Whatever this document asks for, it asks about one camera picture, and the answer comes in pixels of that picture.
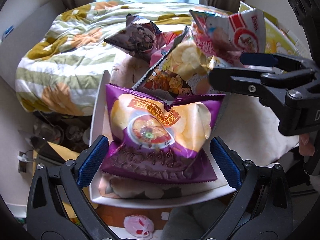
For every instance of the floral green striped quilt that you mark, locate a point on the floral green striped quilt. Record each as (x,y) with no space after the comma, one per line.
(62,73)

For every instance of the blue white snack bag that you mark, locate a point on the blue white snack bag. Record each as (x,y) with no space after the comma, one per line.
(214,24)

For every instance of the green cardboard box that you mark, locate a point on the green cardboard box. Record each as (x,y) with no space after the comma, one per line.
(277,41)

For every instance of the pink snack bag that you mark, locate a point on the pink snack bag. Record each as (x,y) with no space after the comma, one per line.
(202,41)

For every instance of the dark purple snack bag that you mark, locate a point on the dark purple snack bag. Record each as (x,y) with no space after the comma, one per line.
(140,38)

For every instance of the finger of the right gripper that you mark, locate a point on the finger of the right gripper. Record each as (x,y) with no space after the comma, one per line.
(287,63)
(245,81)

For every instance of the right hand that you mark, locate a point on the right hand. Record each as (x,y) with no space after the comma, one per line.
(306,147)

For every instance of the grey silver chips bag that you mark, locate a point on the grey silver chips bag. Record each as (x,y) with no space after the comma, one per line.
(182,71)

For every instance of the white round table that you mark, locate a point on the white round table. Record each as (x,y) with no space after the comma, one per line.
(160,202)

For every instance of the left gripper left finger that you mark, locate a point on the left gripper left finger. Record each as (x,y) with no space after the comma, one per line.
(79,175)

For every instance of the grey headboard cushion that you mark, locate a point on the grey headboard cushion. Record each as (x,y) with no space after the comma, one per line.
(26,35)

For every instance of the pink plastic bag on floor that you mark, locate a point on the pink plastic bag on floor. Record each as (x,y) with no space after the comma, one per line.
(139,226)

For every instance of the purple potato chips bag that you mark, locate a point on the purple potato chips bag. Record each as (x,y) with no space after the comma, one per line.
(157,142)

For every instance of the red white snack bag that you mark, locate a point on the red white snack bag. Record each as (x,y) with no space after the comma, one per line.
(248,32)

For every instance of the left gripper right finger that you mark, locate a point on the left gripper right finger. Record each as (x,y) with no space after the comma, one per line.
(241,175)

